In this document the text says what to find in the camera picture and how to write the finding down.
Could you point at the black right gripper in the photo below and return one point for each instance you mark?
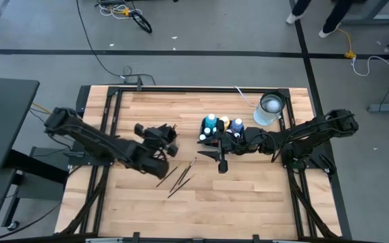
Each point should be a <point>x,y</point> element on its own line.
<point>241,141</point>

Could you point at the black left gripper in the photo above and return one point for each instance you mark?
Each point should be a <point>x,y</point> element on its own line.
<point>155,145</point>

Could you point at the small turquoise paint bottle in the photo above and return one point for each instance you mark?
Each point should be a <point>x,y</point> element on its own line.
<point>236,135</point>

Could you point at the small white-capped paint bottle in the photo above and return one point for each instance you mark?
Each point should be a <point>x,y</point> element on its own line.
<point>214,129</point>
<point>207,131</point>

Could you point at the wide black brush gold ferrule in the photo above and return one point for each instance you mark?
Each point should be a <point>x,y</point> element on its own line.
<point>173,127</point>

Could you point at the small blue paint bottle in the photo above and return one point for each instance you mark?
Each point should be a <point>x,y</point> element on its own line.
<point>202,137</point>

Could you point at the large purple paint bottle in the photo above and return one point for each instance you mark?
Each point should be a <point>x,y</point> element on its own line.
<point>237,124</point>

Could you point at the large yellow paint bottle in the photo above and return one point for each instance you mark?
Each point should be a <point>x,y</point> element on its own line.
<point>225,119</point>

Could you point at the large teal paint bottle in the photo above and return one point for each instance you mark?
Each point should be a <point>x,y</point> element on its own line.
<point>210,119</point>

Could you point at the black brush silver ferrule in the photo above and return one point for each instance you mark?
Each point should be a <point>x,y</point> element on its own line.
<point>167,177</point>

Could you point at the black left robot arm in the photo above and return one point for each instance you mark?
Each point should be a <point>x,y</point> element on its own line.
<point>96,141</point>

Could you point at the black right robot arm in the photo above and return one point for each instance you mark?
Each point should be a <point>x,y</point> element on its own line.
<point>299,135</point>

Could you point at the teal plastic caddy bin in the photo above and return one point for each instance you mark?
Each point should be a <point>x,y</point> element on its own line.
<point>202,125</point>

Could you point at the black rolling cart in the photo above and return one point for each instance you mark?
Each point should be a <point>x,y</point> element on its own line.
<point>29,175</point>

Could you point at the black side desk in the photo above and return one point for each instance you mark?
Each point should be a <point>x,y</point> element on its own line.
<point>5,121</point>

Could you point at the black caster wheel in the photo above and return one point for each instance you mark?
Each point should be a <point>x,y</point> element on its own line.
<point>13,225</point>

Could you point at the grey desk leg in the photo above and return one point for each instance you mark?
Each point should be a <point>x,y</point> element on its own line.
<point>387,107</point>
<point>370,18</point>

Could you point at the person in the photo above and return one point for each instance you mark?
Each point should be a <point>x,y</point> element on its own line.
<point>336,13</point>

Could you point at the black metal table frame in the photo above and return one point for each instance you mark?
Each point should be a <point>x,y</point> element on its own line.
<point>198,89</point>

